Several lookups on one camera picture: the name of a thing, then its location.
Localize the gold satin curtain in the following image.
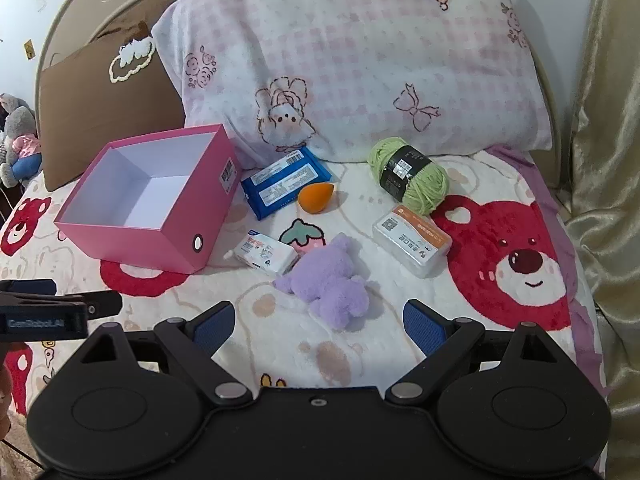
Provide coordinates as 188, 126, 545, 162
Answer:
565, 0, 640, 480

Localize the brown pillow with cloud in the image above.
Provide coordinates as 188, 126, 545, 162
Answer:
37, 7, 188, 192

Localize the clear box with orange label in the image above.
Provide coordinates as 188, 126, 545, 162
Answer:
372, 204, 453, 279

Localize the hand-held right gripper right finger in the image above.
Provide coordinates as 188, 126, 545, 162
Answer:
385, 299, 561, 405

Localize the grey plush toy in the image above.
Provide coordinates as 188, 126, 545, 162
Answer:
0, 92, 45, 188

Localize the blue wipes packet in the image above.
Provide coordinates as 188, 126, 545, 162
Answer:
241, 146, 333, 221

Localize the pink cardboard box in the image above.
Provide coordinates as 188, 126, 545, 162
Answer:
53, 124, 242, 276

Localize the orange makeup sponge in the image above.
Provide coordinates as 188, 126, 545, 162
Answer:
298, 183, 337, 212

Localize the red bear printed blanket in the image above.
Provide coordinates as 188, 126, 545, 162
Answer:
0, 145, 608, 480

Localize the green yarn ball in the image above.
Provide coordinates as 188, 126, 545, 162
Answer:
368, 138, 450, 216

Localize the purple plush bear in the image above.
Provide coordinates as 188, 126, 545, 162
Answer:
273, 233, 371, 332

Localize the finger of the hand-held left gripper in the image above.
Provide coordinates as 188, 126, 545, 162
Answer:
0, 279, 57, 297
55, 290, 123, 318

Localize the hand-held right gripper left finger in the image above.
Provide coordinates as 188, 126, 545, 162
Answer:
80, 301, 253, 408

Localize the pink checked pillow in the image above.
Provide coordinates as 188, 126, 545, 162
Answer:
151, 0, 561, 163

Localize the white tissue pack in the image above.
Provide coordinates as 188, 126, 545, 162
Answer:
225, 234, 299, 276

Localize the beige fuzzy cloth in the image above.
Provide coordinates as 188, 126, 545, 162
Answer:
0, 435, 46, 480

